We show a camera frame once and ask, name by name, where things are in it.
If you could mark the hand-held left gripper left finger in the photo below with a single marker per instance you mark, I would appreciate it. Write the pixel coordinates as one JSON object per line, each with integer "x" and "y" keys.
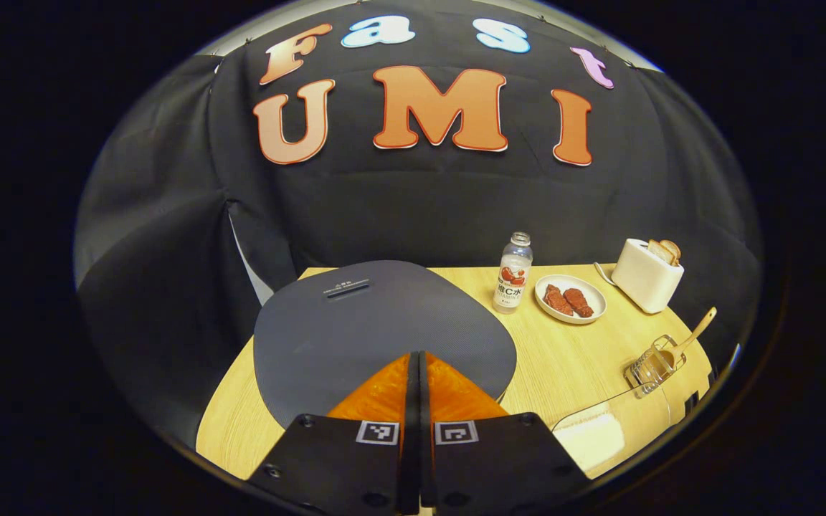
{"x": 341, "y": 466}

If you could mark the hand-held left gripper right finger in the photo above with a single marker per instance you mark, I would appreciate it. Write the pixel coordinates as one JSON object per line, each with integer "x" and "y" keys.
{"x": 499, "y": 466}

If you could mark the dark grey rice cooker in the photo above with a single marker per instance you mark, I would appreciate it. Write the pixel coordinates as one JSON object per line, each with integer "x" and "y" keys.
{"x": 355, "y": 330}

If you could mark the wooden spoon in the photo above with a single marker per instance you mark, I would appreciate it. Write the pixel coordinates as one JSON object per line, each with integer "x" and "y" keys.
{"x": 696, "y": 330}

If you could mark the red meat piece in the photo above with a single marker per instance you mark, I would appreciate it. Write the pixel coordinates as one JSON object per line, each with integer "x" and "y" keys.
{"x": 579, "y": 303}
{"x": 556, "y": 301}

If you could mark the clear plastic drink bottle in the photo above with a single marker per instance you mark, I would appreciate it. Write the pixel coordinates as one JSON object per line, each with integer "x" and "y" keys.
{"x": 512, "y": 283}

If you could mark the white round plate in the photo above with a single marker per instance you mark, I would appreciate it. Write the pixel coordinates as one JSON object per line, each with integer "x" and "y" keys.
{"x": 596, "y": 297}

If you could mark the white toaster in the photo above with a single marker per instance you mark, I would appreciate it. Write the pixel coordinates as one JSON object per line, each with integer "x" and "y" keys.
{"x": 642, "y": 283}

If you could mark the toasted bread slice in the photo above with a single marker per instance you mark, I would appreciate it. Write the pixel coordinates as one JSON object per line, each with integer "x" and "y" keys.
{"x": 673, "y": 249}
{"x": 659, "y": 252}

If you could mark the black backdrop cloth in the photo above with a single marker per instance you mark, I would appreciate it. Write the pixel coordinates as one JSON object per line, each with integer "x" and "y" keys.
{"x": 420, "y": 208}

